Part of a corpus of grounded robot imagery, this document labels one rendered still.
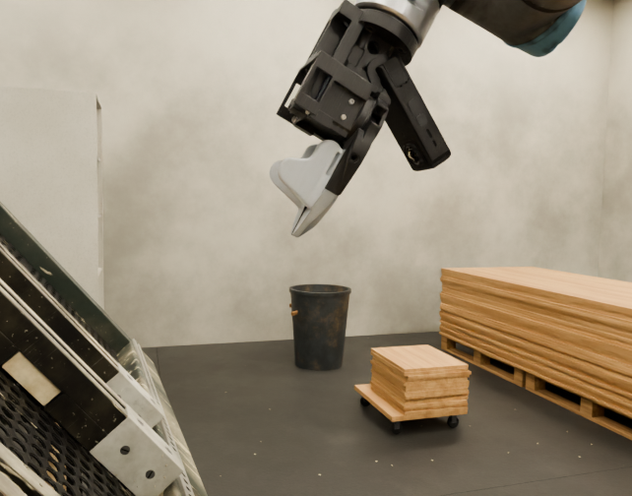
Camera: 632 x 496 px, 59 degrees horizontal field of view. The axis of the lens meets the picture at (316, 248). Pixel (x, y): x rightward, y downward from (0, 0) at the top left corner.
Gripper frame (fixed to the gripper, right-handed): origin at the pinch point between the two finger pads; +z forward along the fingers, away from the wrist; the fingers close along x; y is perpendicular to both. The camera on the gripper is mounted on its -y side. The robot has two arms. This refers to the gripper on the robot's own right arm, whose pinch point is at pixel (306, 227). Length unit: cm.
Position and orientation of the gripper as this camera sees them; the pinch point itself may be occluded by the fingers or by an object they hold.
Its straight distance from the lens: 53.2
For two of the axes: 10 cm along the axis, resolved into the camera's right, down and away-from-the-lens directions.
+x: 3.0, 0.7, -9.5
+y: -8.4, -4.6, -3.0
